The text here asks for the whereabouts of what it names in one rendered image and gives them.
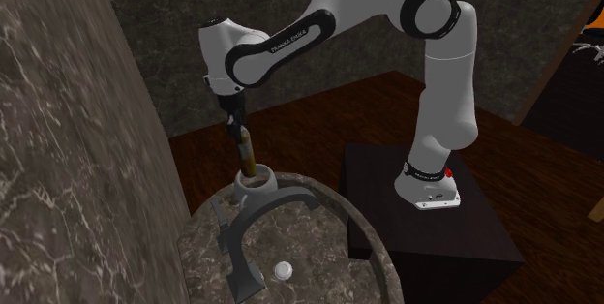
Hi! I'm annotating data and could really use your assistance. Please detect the round marble sink basin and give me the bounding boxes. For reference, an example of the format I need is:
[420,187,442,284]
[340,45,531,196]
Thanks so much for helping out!
[177,171,405,304]

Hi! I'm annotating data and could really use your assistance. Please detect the grey arched faucet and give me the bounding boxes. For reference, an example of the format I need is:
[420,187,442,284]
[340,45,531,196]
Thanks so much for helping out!
[210,186,321,304]

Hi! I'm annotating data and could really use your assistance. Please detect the brown cylindrical stick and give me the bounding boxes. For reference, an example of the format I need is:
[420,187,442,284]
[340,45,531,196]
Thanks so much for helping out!
[237,125,257,178]

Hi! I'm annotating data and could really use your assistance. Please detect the orange office chair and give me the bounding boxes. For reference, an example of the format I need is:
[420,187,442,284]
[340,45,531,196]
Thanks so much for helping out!
[571,0,604,66]

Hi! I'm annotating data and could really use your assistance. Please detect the dark robot stand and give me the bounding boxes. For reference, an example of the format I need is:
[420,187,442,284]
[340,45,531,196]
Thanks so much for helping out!
[338,142,526,304]

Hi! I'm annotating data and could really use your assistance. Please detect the grey ceramic cup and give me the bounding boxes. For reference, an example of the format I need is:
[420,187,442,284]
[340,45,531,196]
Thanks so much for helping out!
[233,163,279,211]

